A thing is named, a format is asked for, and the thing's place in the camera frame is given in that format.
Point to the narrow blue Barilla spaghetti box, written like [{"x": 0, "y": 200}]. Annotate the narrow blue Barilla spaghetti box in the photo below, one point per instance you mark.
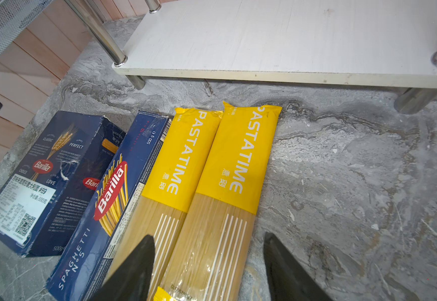
[{"x": 86, "y": 260}]

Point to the wide blue Barilla pasta box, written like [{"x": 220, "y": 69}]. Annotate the wide blue Barilla pasta box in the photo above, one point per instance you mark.
[{"x": 43, "y": 201}]

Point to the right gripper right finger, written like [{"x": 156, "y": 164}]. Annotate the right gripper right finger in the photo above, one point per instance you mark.
[{"x": 286, "y": 278}]

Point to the yellow pastatime spaghetti pack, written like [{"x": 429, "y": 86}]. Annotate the yellow pastatime spaghetti pack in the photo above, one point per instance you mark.
[
  {"x": 209, "y": 257},
  {"x": 166, "y": 197}
]

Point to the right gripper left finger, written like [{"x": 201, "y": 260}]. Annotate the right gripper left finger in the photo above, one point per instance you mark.
[{"x": 132, "y": 280}]

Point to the white two-tier shelf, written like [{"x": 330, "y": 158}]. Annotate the white two-tier shelf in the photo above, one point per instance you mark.
[{"x": 362, "y": 43}]

